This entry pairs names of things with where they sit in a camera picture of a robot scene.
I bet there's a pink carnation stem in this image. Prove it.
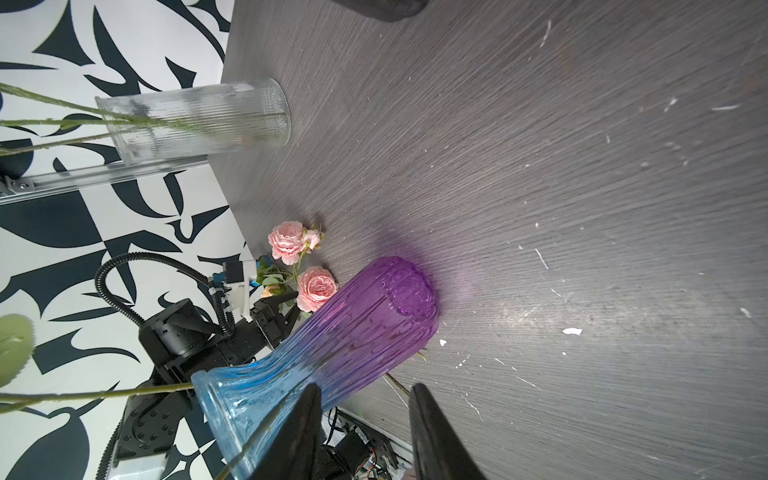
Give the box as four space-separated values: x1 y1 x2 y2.
253 221 338 313

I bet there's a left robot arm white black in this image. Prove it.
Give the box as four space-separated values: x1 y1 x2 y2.
94 252 299 479

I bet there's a clear glass vase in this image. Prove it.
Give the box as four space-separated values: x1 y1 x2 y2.
0 77 293 166

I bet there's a dark red rose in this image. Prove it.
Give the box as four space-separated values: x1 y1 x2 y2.
0 313 196 418

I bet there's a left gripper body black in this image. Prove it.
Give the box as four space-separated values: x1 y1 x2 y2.
138 292 300 384

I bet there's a dark red glass vase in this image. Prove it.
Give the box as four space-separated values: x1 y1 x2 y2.
332 0 429 23

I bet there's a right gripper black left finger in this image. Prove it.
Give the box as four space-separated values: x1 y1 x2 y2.
250 383 322 480

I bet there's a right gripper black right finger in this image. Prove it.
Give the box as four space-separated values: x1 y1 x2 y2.
409 383 486 480

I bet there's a blue purple glass vase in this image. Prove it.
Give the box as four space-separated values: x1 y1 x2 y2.
191 256 439 479

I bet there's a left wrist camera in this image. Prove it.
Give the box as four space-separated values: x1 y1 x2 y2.
212 260 257 322

